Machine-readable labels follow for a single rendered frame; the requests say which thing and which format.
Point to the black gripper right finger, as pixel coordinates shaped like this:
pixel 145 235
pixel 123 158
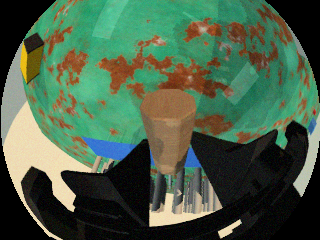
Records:
pixel 226 164

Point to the blue block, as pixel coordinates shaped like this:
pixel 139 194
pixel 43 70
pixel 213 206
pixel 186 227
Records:
pixel 312 126

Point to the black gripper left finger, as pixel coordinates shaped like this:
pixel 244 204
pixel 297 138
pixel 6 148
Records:
pixel 127 183

